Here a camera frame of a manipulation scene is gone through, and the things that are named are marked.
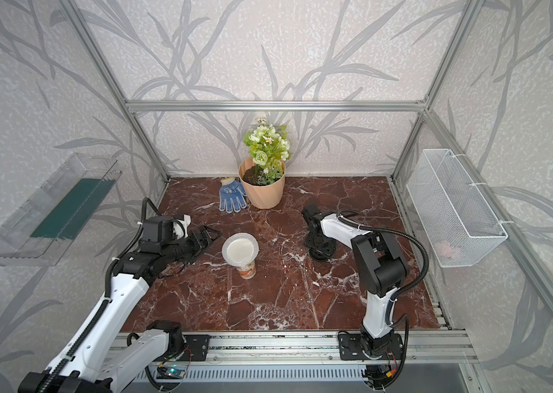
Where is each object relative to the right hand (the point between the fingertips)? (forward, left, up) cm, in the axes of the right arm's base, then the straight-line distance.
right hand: (315, 247), depth 96 cm
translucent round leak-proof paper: (-9, +26, +16) cm, 31 cm away
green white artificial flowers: (+28, +17, +27) cm, 43 cm away
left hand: (-7, +33, +20) cm, 39 cm away
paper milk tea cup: (-12, +24, +6) cm, 28 cm away
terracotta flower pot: (+18, +22, +10) cm, 30 cm away
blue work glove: (+27, +37, 0) cm, 46 cm away
